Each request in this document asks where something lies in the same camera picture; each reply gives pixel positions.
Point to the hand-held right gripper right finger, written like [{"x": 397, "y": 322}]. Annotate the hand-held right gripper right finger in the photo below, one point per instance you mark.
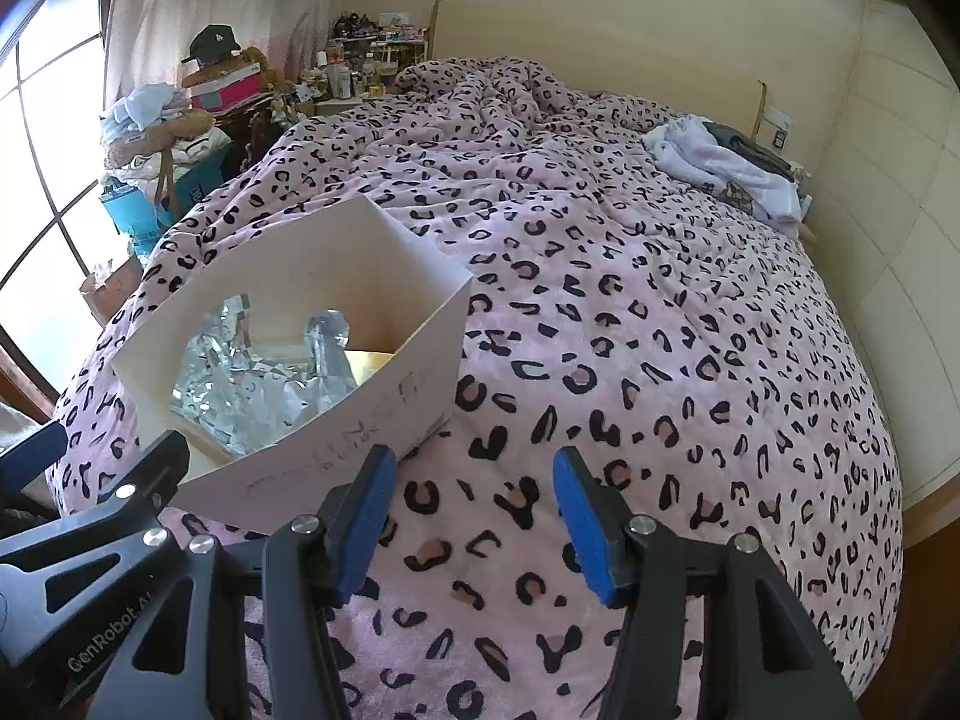
[{"x": 585, "y": 532}]

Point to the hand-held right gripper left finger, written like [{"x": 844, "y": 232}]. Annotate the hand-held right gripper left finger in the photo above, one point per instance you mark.
[{"x": 367, "y": 525}]

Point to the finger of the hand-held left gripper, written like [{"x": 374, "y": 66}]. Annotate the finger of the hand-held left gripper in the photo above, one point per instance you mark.
[
  {"x": 30, "y": 454},
  {"x": 112, "y": 499}
]

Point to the silver foil wrapper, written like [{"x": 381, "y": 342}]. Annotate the silver foil wrapper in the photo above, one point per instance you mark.
[{"x": 225, "y": 382}]

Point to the white cardboard box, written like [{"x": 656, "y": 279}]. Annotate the white cardboard box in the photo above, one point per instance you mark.
[{"x": 360, "y": 262}]

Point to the brown paper bag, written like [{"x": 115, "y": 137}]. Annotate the brown paper bag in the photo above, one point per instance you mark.
[{"x": 109, "y": 291}]

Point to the pink leopard print blanket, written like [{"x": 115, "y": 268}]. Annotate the pink leopard print blanket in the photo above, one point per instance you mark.
[{"x": 600, "y": 315}]

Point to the blue bag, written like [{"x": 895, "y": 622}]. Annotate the blue bag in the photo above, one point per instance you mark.
[{"x": 131, "y": 214}]

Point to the light blue cloth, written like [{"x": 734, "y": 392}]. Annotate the light blue cloth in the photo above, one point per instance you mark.
[{"x": 142, "y": 109}]

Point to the white clothes pile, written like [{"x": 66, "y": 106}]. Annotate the white clothes pile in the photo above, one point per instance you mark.
[{"x": 720, "y": 161}]

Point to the pink and white box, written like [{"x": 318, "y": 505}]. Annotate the pink and white box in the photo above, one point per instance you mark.
[{"x": 225, "y": 94}]

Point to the dark folded clothing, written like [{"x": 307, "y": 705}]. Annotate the dark folded clothing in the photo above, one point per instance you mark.
[{"x": 754, "y": 146}]

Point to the dark green cap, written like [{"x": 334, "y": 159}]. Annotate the dark green cap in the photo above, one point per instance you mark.
[{"x": 208, "y": 43}]

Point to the brown plush toy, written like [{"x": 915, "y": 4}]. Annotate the brown plush toy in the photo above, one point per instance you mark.
[{"x": 256, "y": 64}]

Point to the cluster of cosmetic bottles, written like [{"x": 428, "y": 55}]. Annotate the cluster of cosmetic bottles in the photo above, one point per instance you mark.
[{"x": 360, "y": 52}]

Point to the window with dark frame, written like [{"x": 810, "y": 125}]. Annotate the window with dark frame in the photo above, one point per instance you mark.
[{"x": 45, "y": 165}]

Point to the white wall outlet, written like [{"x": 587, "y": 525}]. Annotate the white wall outlet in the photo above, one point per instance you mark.
[{"x": 778, "y": 127}]

